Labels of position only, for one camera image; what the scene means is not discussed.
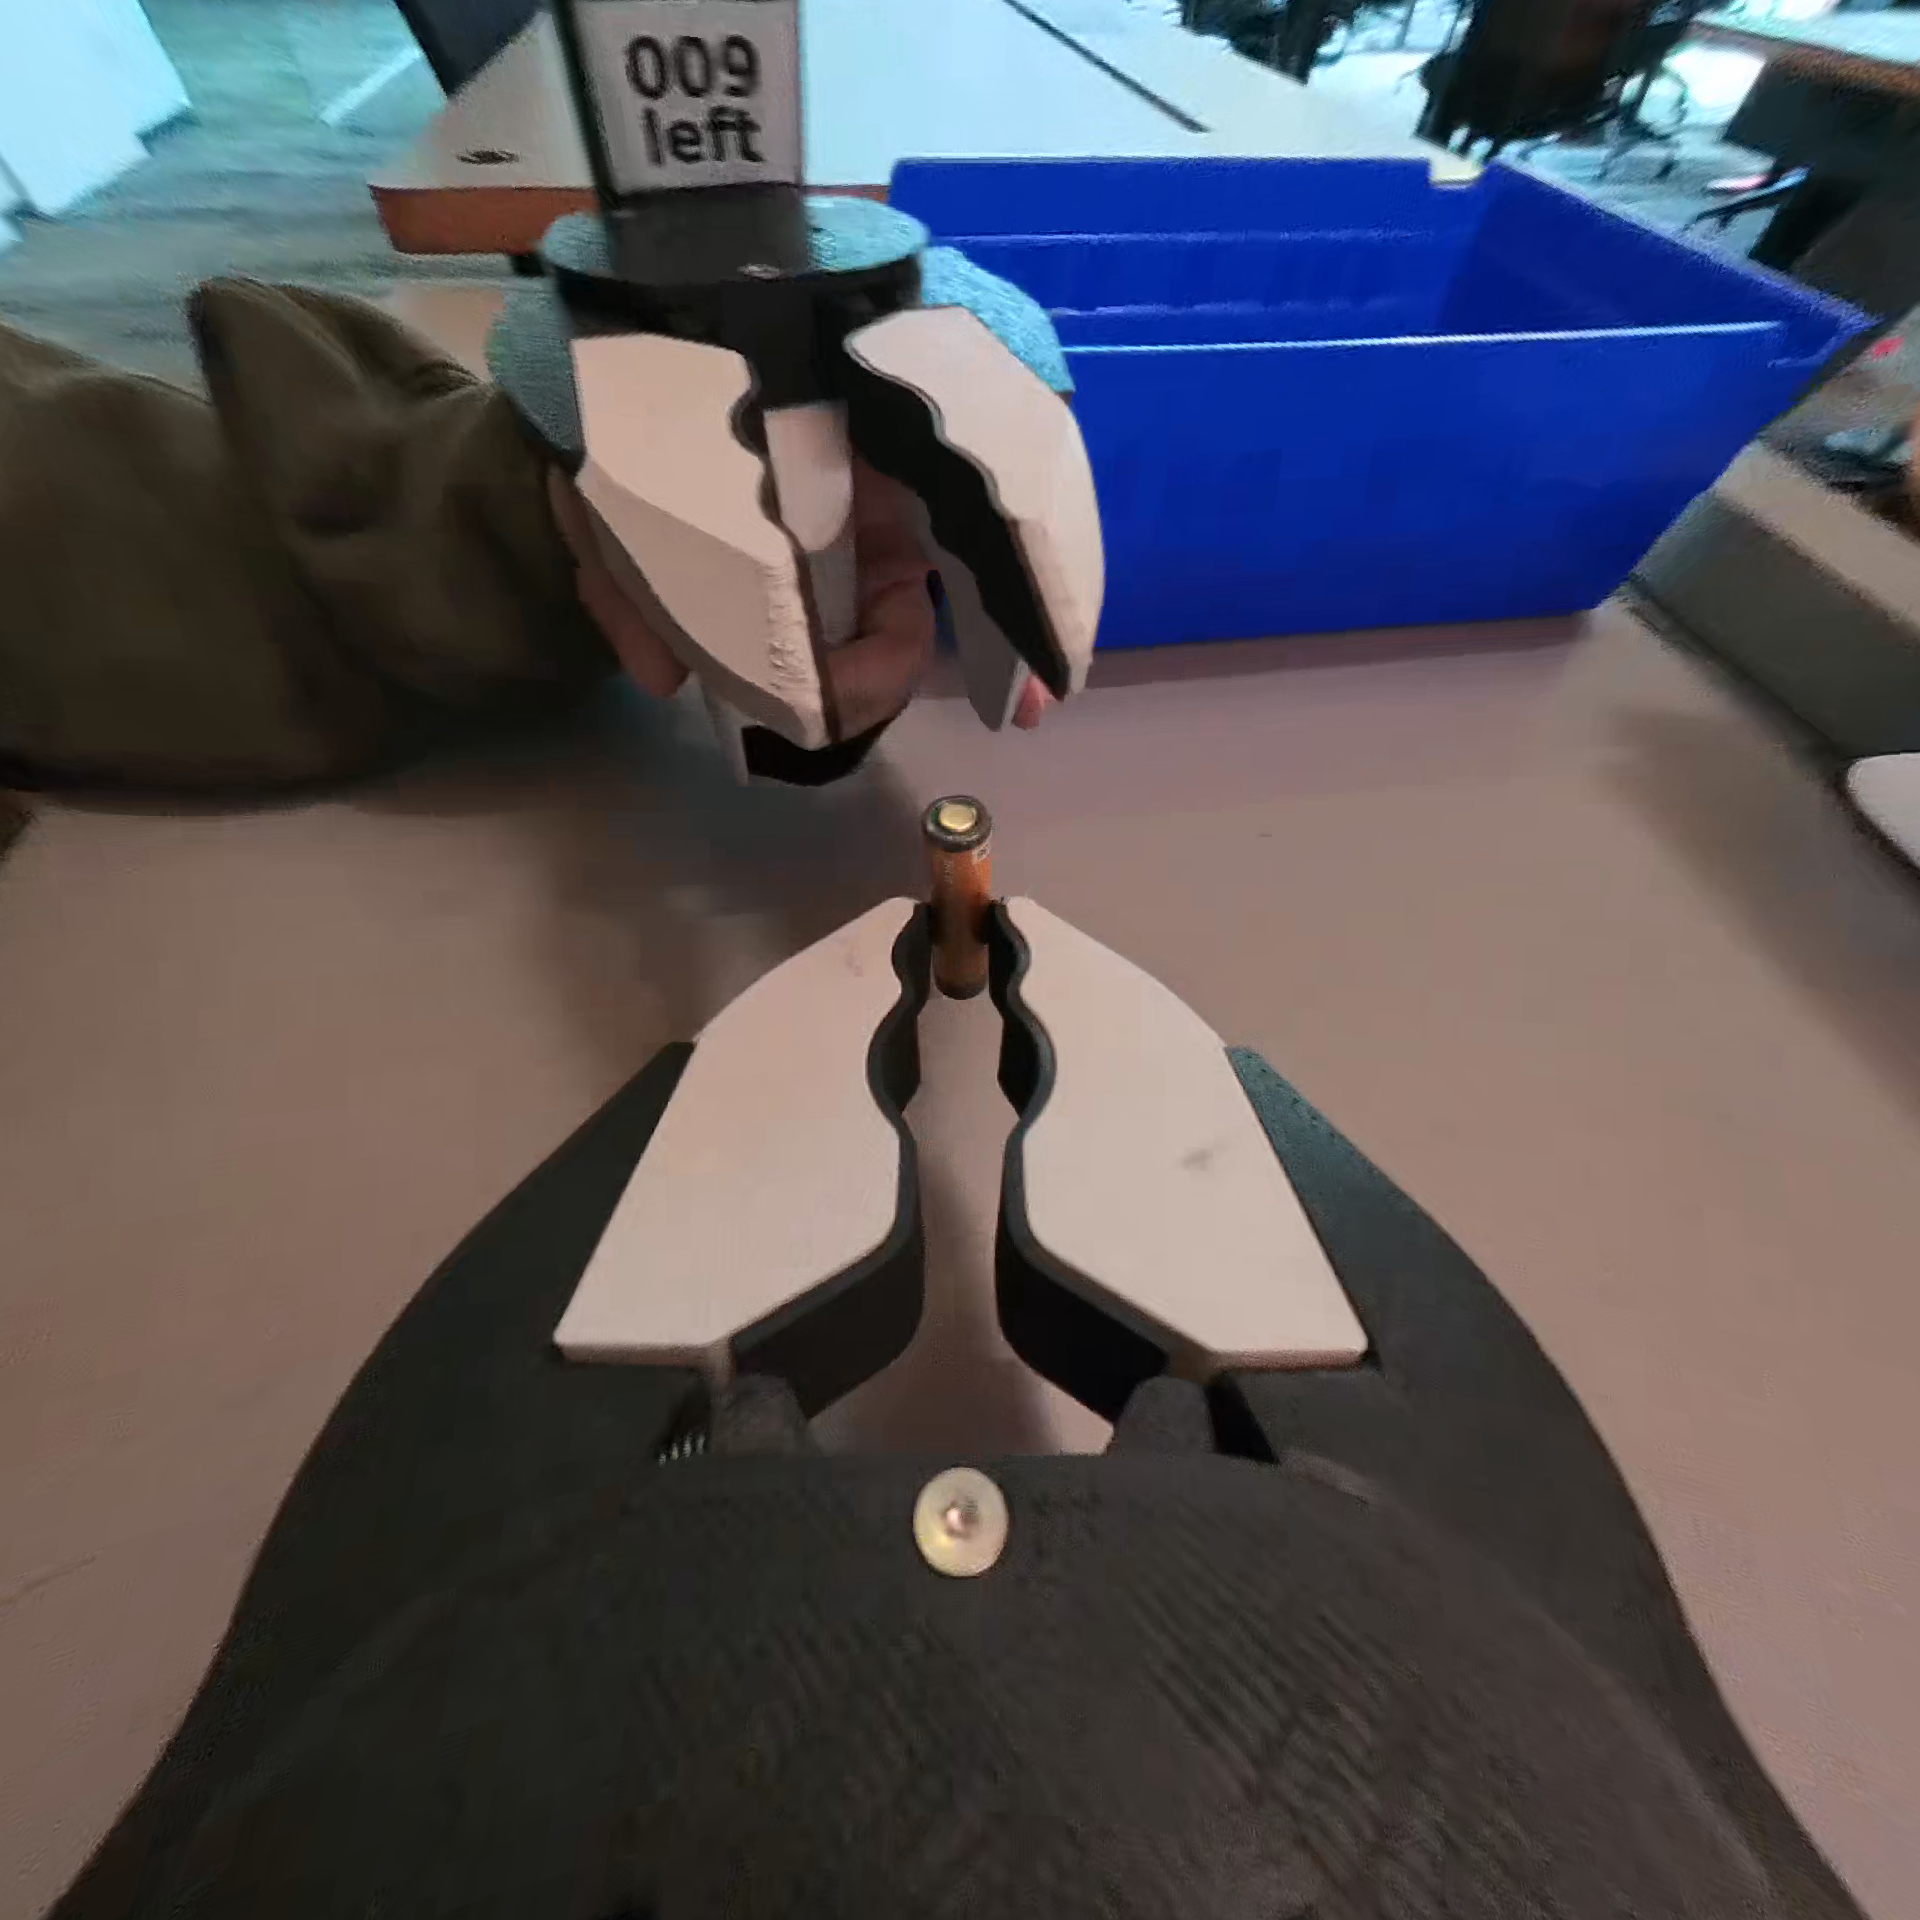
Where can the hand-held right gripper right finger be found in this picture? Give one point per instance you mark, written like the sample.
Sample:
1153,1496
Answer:
1170,1202

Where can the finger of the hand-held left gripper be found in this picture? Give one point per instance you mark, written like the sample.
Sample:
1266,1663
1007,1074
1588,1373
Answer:
674,495
1020,451

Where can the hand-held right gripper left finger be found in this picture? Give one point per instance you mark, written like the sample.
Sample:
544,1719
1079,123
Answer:
750,1184

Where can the blue storage bin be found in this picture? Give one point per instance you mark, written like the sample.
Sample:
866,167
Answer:
1349,495

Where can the small orange piece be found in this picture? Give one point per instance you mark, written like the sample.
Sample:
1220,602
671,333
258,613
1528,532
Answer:
961,886

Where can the person's left forearm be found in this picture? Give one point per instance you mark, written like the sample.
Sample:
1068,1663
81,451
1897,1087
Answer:
300,570

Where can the person's left hand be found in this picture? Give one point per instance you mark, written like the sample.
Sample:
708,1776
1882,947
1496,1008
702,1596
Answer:
886,600

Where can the white office desk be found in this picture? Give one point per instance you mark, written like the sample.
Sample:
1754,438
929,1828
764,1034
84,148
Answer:
932,91

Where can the black office chair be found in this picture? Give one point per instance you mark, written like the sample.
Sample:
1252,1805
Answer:
1529,77

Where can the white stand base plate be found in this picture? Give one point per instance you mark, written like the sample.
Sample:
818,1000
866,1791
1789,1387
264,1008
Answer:
1894,804

